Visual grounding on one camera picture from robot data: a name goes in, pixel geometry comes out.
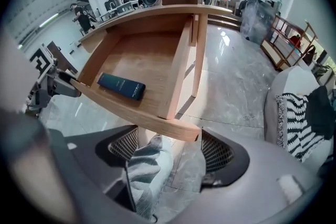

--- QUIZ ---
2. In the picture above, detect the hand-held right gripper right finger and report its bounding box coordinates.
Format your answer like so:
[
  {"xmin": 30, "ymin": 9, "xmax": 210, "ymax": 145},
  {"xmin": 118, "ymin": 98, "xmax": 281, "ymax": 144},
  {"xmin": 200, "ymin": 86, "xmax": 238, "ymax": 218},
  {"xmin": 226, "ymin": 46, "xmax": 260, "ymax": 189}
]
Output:
[{"xmin": 160, "ymin": 127, "xmax": 323, "ymax": 224}]

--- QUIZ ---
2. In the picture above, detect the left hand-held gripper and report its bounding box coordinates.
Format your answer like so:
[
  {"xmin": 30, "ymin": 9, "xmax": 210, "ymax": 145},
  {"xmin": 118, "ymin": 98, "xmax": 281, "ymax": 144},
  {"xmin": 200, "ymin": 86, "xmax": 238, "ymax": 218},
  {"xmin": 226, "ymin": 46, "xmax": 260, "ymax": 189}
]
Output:
[{"xmin": 26, "ymin": 44, "xmax": 81, "ymax": 114}]

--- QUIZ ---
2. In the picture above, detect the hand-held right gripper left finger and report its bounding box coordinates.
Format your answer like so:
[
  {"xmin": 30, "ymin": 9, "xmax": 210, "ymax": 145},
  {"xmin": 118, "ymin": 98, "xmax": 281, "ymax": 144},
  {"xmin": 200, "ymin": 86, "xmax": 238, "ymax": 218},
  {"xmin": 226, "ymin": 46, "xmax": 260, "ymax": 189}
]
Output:
[{"xmin": 48, "ymin": 125, "xmax": 148, "ymax": 224}]

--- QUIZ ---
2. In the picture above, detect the wooden drawer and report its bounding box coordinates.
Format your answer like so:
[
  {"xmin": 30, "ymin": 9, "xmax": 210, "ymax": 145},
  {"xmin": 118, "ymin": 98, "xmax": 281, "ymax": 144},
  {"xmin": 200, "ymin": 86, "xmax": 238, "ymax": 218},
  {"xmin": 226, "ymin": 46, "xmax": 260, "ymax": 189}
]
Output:
[{"xmin": 77, "ymin": 15, "xmax": 202, "ymax": 143}]

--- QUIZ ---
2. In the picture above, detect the oval wooden table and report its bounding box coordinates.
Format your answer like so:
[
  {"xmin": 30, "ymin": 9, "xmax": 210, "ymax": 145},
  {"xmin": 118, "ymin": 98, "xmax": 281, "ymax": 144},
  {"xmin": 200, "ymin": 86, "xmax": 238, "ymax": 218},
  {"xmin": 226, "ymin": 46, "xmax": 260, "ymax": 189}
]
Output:
[{"xmin": 78, "ymin": 4, "xmax": 234, "ymax": 99}]

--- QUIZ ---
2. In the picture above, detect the dark wooden cabinet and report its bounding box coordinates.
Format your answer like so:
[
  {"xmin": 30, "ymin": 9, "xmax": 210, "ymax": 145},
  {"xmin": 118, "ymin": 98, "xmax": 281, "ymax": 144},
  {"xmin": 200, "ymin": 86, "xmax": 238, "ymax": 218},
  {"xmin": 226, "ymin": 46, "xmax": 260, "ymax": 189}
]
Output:
[{"xmin": 46, "ymin": 40, "xmax": 79, "ymax": 76}]

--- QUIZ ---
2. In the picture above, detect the person's torso white shirt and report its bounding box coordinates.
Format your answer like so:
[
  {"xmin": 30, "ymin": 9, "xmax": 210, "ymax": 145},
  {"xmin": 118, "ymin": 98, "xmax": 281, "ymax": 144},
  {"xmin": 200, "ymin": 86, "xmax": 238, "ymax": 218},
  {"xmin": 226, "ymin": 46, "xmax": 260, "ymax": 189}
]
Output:
[{"xmin": 0, "ymin": 31, "xmax": 40, "ymax": 113}]

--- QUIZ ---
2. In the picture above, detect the dark blue slim box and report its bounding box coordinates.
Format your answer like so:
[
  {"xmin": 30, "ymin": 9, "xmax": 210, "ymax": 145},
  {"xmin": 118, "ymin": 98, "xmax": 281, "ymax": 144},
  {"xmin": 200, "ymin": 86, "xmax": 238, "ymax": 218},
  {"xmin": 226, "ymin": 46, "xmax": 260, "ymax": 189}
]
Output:
[{"xmin": 96, "ymin": 72, "xmax": 146, "ymax": 102}]

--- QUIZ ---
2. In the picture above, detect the person's right leg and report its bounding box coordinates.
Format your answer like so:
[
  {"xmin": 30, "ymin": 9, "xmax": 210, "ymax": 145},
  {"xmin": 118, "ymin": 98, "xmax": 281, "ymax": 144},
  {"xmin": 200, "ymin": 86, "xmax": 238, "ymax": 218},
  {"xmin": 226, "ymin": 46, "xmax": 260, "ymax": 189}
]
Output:
[{"xmin": 125, "ymin": 133, "xmax": 174, "ymax": 220}]

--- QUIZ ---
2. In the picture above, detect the black white striped blanket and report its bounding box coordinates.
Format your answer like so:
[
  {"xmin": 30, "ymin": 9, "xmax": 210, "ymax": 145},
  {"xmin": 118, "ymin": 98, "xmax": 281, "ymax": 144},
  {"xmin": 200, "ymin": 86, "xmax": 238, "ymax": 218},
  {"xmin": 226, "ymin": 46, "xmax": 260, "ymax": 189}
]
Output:
[{"xmin": 275, "ymin": 92, "xmax": 328, "ymax": 164}]

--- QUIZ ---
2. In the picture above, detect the black cloth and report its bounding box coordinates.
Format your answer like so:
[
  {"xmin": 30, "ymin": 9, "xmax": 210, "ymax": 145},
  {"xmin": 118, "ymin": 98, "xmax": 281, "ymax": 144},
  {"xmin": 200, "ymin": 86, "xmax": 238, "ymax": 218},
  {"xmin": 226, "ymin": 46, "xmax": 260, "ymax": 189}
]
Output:
[{"xmin": 305, "ymin": 85, "xmax": 336, "ymax": 140}]

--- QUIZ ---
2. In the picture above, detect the white workbench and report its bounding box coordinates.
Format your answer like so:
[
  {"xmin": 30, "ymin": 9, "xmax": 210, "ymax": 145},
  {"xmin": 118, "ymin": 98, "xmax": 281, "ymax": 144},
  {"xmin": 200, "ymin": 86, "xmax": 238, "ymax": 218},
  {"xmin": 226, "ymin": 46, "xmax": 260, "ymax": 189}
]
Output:
[{"xmin": 99, "ymin": 0, "xmax": 140, "ymax": 22}]

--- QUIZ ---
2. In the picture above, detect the grey round pouf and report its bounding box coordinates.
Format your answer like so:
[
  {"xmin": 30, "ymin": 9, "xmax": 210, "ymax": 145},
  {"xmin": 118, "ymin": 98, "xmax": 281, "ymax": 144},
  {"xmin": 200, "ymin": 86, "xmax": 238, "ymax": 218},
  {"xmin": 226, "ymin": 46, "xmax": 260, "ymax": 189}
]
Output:
[{"xmin": 263, "ymin": 65, "xmax": 336, "ymax": 164}]

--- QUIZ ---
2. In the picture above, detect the green plant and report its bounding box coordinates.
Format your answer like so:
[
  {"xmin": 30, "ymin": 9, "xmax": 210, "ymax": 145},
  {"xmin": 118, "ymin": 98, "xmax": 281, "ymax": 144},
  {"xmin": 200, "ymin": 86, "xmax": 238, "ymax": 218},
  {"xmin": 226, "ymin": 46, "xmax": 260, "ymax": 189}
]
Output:
[{"xmin": 312, "ymin": 62, "xmax": 335, "ymax": 81}]

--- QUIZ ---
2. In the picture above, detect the wooden rattan shelf rack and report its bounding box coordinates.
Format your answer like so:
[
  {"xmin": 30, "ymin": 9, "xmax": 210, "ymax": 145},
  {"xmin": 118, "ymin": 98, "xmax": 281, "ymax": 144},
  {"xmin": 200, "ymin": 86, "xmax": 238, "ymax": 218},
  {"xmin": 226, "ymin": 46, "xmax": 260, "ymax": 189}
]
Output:
[{"xmin": 259, "ymin": 14, "xmax": 320, "ymax": 72}]

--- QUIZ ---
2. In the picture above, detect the dark handbag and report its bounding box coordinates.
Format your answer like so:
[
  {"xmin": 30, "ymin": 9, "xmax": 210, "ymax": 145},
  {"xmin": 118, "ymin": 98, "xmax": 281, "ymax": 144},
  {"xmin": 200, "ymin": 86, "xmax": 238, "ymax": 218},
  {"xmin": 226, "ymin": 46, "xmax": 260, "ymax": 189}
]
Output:
[{"xmin": 302, "ymin": 45, "xmax": 318, "ymax": 67}]

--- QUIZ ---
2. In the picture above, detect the plastic wrapped dark panel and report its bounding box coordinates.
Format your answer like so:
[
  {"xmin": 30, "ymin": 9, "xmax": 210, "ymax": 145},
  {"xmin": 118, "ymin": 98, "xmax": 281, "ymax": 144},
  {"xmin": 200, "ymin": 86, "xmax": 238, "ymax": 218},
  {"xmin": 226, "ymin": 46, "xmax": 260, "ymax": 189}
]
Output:
[{"xmin": 239, "ymin": 0, "xmax": 277, "ymax": 45}]

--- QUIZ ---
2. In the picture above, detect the wooden stage platform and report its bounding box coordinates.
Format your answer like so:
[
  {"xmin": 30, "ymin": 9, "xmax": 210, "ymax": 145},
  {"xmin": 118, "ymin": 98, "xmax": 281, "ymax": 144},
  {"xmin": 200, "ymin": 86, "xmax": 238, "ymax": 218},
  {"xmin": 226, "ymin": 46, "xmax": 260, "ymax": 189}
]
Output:
[{"xmin": 206, "ymin": 13, "xmax": 243, "ymax": 33}]

